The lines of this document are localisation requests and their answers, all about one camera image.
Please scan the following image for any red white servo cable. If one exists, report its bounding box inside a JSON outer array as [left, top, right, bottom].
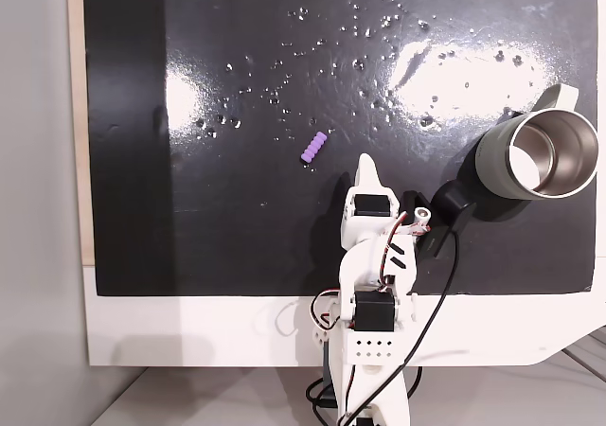
[[310, 289, 345, 330]]

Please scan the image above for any black looped cable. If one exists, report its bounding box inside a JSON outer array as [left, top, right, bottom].
[[305, 363, 423, 414]]

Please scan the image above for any grey-green steel-lined mug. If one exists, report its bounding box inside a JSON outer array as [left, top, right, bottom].
[[474, 83, 599, 200]]

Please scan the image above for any light wooden board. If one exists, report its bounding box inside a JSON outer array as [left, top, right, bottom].
[[65, 0, 96, 267]]

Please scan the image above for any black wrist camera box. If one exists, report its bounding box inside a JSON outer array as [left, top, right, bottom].
[[401, 179, 479, 259]]

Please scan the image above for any black glossy mat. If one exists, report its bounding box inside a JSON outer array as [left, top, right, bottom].
[[82, 0, 597, 297]]

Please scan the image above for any purple ribbed pen grip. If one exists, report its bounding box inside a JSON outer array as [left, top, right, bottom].
[[300, 131, 329, 164]]

